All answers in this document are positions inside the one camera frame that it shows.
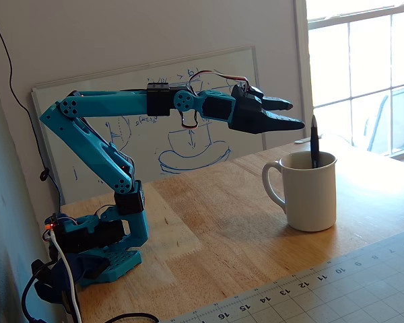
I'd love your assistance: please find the dark blue cable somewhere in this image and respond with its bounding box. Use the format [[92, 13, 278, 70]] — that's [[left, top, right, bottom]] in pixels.
[[21, 258, 55, 323]]

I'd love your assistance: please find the dark blue clamp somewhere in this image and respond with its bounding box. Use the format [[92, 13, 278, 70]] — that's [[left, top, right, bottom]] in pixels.
[[32, 254, 110, 306]]

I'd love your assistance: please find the outdoor patio chair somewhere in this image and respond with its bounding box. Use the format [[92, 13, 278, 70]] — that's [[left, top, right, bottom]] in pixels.
[[363, 83, 404, 156]]

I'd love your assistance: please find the white cable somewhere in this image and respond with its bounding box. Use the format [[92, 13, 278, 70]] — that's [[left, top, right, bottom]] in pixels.
[[49, 231, 83, 323]]

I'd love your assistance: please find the white ceramic mug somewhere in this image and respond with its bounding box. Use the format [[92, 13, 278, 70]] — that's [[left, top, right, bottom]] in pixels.
[[261, 151, 338, 233]]

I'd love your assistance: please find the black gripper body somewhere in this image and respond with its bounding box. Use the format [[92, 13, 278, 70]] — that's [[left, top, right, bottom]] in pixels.
[[227, 83, 269, 134]]

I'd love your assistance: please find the white window frame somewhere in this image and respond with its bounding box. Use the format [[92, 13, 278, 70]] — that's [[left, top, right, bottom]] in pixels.
[[293, 0, 404, 166]]

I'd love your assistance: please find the black pen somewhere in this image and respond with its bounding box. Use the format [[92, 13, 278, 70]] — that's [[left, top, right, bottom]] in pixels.
[[310, 114, 321, 169]]

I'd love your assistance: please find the black cable loop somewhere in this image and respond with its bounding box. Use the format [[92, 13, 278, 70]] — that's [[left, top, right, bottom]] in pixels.
[[104, 312, 161, 323]]

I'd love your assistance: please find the grey gridded cutting mat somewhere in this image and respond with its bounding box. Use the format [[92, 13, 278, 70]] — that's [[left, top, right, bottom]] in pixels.
[[164, 227, 404, 323]]

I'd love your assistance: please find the controller board with red light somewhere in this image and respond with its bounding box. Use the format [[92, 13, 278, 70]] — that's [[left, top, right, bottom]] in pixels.
[[42, 212, 61, 234]]

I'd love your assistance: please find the thin black wall cable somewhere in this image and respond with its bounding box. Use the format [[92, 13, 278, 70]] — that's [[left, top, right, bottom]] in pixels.
[[0, 0, 64, 207]]

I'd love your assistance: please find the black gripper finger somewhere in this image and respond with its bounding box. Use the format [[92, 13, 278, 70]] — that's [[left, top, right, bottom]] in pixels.
[[249, 85, 294, 112], [261, 110, 306, 135]]

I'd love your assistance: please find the whiteboard with blue drawings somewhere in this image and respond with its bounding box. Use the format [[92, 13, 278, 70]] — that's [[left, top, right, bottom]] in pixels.
[[31, 46, 267, 206]]

